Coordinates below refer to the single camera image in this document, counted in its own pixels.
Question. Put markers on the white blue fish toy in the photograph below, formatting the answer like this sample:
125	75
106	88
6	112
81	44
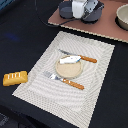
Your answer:
70	59

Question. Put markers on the yellow bread loaf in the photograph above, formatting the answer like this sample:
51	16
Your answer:
15	78

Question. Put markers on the grey saucepan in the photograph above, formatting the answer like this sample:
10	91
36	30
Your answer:
65	9

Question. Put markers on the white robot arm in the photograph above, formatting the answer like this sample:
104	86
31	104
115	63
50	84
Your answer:
83	8

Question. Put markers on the round wooden plate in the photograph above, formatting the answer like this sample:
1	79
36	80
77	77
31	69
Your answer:
69	70

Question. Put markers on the beige woven placemat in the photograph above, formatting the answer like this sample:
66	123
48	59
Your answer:
68	103

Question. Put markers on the brown toy stove top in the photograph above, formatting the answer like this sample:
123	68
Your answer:
104	27

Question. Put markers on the beige bowl on stove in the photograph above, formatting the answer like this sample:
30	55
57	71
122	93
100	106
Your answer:
122	16

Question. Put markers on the fork with orange handle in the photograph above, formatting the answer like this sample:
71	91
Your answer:
69	82

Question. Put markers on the knife with orange handle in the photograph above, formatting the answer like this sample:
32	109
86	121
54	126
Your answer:
82	57

